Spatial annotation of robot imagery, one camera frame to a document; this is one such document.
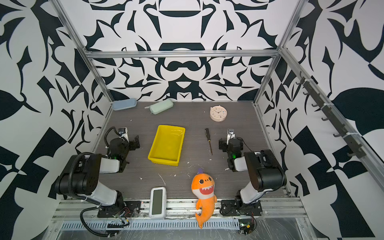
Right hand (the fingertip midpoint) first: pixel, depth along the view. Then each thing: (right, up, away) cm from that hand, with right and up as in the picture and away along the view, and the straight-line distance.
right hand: (231, 136), depth 95 cm
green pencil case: (-48, +20, +22) cm, 56 cm away
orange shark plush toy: (-20, -21, -21) cm, 36 cm away
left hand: (-63, +2, -2) cm, 63 cm away
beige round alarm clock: (-6, +15, +16) cm, 23 cm away
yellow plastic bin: (-40, -6, 0) cm, 41 cm away
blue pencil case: (-77, +23, +23) cm, 83 cm away
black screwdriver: (-14, 0, +5) cm, 15 cm away
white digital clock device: (-41, -29, -22) cm, 55 cm away
